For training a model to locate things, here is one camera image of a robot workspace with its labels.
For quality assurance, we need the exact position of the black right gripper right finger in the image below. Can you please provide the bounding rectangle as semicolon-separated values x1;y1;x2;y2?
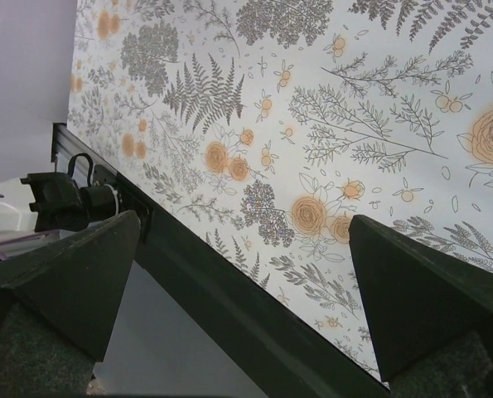
349;216;493;397

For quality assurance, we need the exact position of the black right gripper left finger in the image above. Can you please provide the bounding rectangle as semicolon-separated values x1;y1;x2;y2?
0;209;143;398

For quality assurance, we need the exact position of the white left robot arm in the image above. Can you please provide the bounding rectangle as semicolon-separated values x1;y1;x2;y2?
0;153;121;234

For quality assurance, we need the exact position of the floral patterned table mat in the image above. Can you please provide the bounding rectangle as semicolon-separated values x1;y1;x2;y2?
68;1;493;376

